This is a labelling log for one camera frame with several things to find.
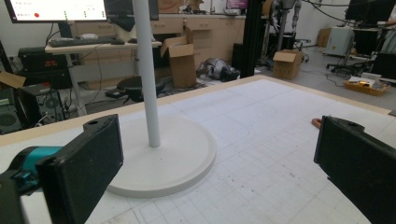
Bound black computer tower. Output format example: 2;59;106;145
13;83;66;129

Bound orange tray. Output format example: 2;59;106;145
343;78;390;97

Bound white round-base stand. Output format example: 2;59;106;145
106;0;218;199

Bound black metal column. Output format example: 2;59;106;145
240;0;265;78

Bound white desk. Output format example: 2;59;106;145
44;40;163;117

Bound tall open cardboard box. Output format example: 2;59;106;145
160;26;198;89

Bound black electronic unit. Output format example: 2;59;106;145
18;46;73;90

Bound dark monitor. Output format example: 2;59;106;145
345;0;396;26

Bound white cabinet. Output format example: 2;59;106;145
324;26;356;58

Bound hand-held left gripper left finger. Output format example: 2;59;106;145
0;113;124;224

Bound small open cardboard box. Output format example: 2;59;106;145
272;49;304;80

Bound computer monitor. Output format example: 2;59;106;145
3;0;108;24

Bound black keyboard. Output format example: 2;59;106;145
49;36;126;49

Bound humanoid robot on stand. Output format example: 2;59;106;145
269;0;303;52

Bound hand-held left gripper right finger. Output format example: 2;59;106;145
313;115;396;224

